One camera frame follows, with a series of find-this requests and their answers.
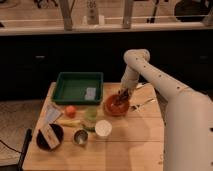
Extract dark grape bunch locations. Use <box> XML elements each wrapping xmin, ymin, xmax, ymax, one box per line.
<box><xmin>114</xmin><ymin>95</ymin><xmax>129</xmax><ymax>106</ymax></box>

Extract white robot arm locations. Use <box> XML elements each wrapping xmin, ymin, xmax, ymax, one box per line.
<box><xmin>121</xmin><ymin>49</ymin><xmax>213</xmax><ymax>171</ymax></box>

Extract red bowl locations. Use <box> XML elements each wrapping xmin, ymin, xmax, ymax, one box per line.
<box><xmin>103</xmin><ymin>94</ymin><xmax>130</xmax><ymax>117</ymax></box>

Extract black bowl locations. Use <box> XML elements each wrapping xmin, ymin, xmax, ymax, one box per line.
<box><xmin>36</xmin><ymin>124</ymin><xmax>64</xmax><ymax>151</ymax></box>

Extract white card in tray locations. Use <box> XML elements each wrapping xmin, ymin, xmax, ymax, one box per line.
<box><xmin>84</xmin><ymin>87</ymin><xmax>96</xmax><ymax>100</ymax></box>

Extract white cup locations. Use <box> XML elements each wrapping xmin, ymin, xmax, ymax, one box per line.
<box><xmin>95</xmin><ymin>120</ymin><xmax>112</xmax><ymax>138</ymax></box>

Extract green plastic tray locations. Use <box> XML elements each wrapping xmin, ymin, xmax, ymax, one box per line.
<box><xmin>52</xmin><ymin>72</ymin><xmax>103</xmax><ymax>105</ymax></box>

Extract orange fruit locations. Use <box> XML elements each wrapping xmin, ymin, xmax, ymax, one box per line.
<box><xmin>64</xmin><ymin>105</ymin><xmax>76</xmax><ymax>118</ymax></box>

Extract small metal cup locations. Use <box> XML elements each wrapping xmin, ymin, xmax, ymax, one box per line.
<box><xmin>74</xmin><ymin>129</ymin><xmax>88</xmax><ymax>146</ymax></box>

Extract yellow banana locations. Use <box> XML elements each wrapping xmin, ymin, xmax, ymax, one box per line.
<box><xmin>57</xmin><ymin>120</ymin><xmax>81</xmax><ymax>127</ymax></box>

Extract white paper packet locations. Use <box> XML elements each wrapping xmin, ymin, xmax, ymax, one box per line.
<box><xmin>44</xmin><ymin>105</ymin><xmax>62</xmax><ymax>124</ymax></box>

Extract wooden block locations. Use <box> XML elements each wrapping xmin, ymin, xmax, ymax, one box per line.
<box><xmin>40</xmin><ymin>125</ymin><xmax>60</xmax><ymax>149</ymax></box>

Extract black bar at table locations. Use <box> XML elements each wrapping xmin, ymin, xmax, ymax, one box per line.
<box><xmin>17</xmin><ymin>129</ymin><xmax>32</xmax><ymax>171</ymax></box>

